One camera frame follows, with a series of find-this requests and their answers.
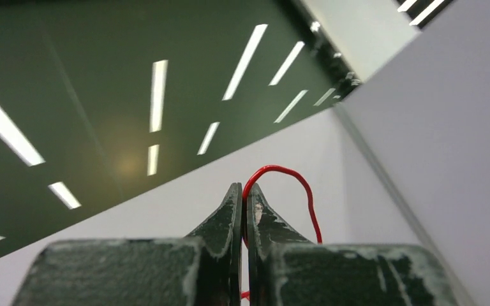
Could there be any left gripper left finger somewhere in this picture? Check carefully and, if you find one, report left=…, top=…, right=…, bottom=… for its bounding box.
left=12, top=183, right=242, bottom=305

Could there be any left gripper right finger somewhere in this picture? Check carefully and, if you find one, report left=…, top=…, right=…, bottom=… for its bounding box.
left=247, top=184, right=457, bottom=305

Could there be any red cable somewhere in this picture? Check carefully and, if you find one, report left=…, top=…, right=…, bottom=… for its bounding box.
left=241, top=164, right=323, bottom=302

